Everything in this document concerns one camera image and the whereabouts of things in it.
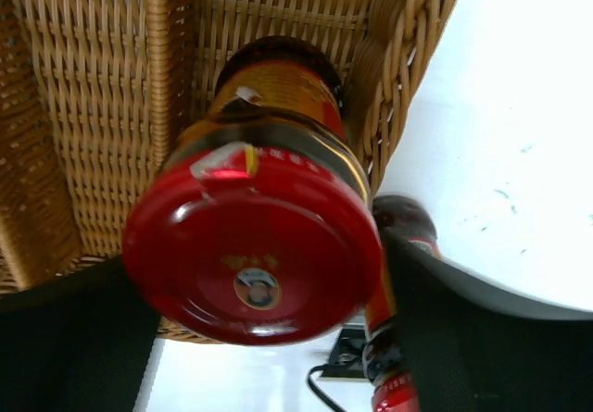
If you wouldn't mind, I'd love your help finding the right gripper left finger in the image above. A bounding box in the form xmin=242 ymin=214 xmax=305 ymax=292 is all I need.
xmin=1 ymin=257 xmax=160 ymax=411

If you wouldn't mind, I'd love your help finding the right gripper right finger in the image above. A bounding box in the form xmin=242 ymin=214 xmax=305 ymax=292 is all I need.
xmin=382 ymin=233 xmax=592 ymax=411

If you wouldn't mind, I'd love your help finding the red lid chili jar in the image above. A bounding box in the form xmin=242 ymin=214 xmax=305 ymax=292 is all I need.
xmin=363 ymin=193 xmax=441 ymax=412
xmin=122 ymin=36 xmax=382 ymax=345

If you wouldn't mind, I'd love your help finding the woven wicker divided basket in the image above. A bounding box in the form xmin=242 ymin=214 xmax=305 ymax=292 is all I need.
xmin=1 ymin=0 xmax=457 ymax=301

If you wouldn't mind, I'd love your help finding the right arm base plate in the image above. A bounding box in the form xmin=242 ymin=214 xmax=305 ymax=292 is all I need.
xmin=321 ymin=324 xmax=366 ymax=381

